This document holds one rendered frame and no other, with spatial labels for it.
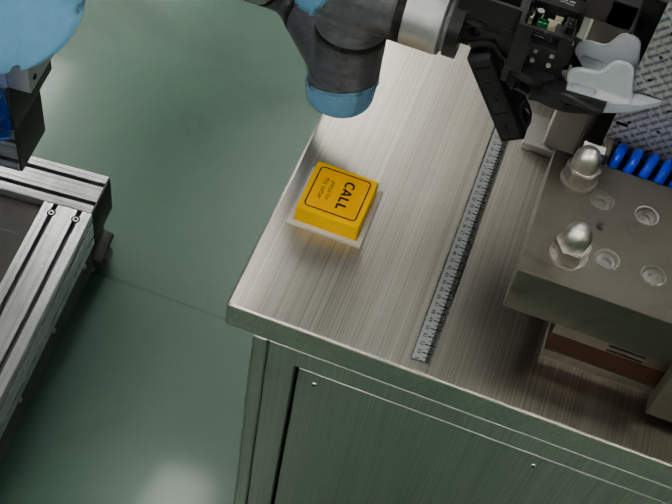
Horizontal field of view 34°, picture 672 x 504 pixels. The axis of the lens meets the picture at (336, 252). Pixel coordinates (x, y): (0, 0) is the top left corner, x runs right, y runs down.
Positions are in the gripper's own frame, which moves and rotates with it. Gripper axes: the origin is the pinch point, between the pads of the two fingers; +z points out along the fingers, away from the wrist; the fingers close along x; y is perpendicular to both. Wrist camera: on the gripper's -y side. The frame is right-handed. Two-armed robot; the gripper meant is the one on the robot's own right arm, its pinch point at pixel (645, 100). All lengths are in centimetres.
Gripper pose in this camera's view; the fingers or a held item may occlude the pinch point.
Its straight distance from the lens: 112.2
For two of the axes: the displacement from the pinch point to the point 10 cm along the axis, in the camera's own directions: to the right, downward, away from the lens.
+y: 1.2, -5.8, -8.0
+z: 9.4, 3.3, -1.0
